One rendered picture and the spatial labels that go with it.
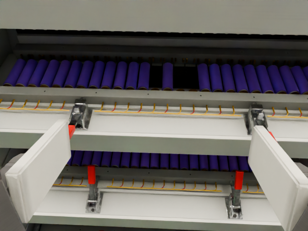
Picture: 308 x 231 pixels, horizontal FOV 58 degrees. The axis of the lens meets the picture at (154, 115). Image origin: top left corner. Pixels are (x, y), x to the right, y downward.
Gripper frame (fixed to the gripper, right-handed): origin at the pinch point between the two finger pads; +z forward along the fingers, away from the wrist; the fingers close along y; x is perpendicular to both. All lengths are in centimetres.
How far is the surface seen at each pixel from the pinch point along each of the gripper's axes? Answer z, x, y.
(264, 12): 17.4, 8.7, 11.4
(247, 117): 24.0, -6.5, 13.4
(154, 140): 21.0, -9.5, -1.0
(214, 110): 24.7, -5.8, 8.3
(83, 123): 20.7, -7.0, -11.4
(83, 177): 30.6, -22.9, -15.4
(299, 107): 24.9, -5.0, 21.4
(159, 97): 24.5, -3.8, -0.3
